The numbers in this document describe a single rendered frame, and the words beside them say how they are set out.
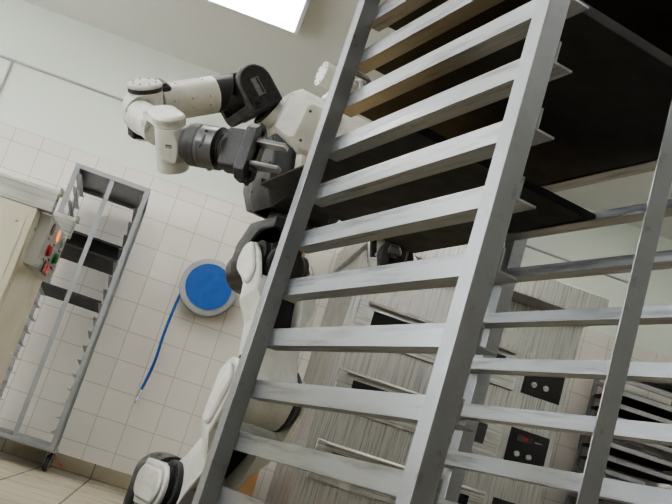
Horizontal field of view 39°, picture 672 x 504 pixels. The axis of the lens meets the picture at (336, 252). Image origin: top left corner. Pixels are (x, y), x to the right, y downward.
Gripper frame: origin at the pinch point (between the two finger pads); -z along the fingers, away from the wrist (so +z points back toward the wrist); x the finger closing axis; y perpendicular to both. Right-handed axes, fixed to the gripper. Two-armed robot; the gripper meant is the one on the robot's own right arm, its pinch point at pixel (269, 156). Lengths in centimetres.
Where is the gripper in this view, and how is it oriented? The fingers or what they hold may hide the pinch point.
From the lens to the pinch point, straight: 188.3
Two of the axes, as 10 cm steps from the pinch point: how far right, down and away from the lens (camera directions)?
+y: 3.2, 3.3, 8.9
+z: -9.0, -1.8, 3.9
